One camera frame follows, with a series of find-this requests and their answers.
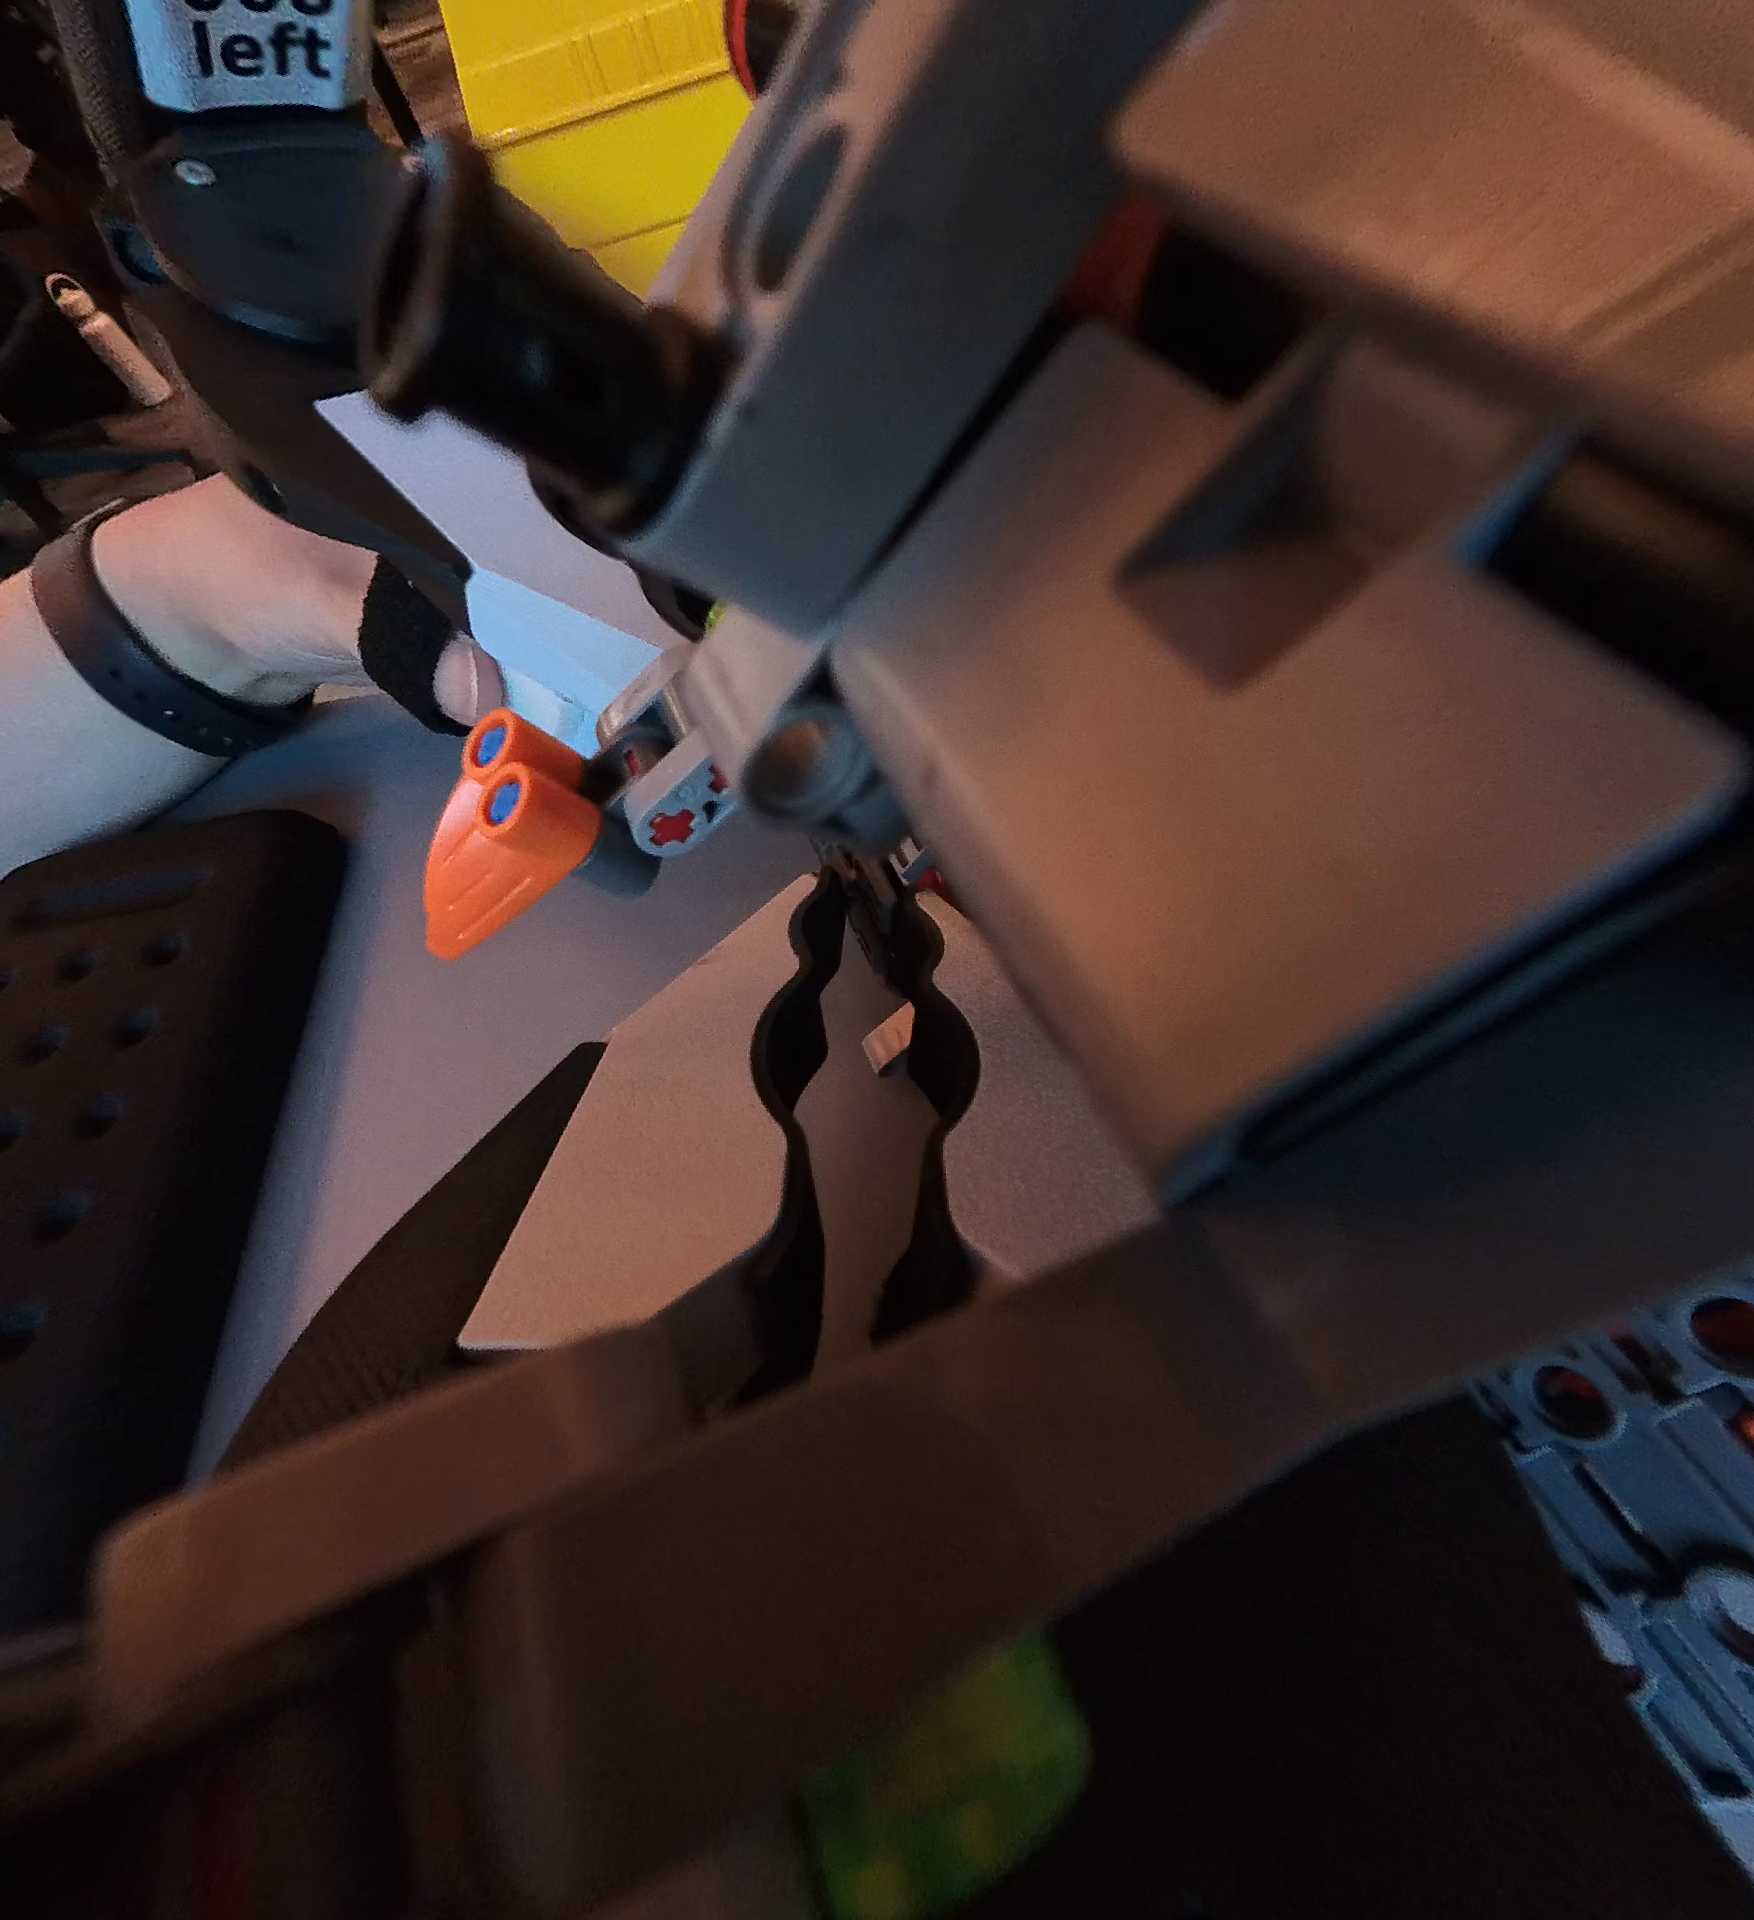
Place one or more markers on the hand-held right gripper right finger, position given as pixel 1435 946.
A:
pixel 1027 1185

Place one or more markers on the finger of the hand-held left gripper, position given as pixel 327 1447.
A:
pixel 546 599

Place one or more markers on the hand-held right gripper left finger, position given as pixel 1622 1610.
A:
pixel 637 1201

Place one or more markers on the grey toy brick spaceship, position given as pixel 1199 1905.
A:
pixel 1266 751

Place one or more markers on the person's left forearm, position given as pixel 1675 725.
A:
pixel 7 782

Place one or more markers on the grey desk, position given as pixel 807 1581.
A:
pixel 397 1080

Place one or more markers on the person's left hand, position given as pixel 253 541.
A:
pixel 247 599

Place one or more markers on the white bottle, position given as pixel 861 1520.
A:
pixel 112 338

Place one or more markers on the yellow plastic box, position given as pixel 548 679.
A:
pixel 592 136

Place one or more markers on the black wristband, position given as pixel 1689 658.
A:
pixel 141 677

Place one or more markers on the black studded mat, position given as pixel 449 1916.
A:
pixel 67 1201

